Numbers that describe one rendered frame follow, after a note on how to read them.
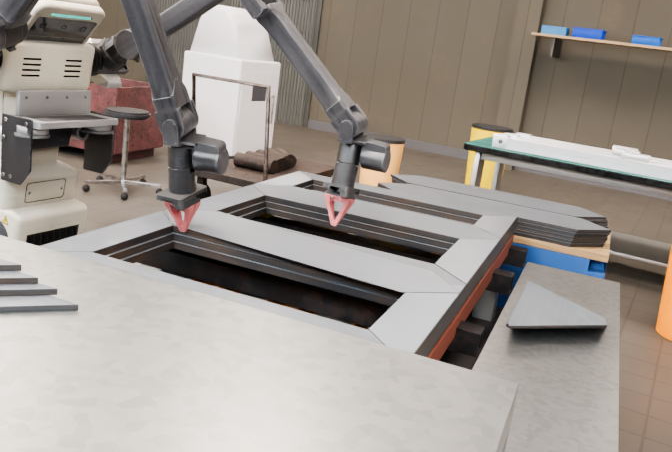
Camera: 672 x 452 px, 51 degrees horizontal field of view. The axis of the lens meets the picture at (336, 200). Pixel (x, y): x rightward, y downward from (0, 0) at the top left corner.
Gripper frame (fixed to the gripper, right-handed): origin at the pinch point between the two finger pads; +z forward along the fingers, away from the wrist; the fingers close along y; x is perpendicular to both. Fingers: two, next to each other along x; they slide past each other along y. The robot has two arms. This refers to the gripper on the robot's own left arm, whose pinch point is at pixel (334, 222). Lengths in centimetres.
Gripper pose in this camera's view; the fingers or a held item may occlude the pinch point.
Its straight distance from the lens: 173.1
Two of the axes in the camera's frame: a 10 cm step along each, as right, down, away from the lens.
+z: -2.1, 9.8, 0.1
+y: 3.2, 0.6, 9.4
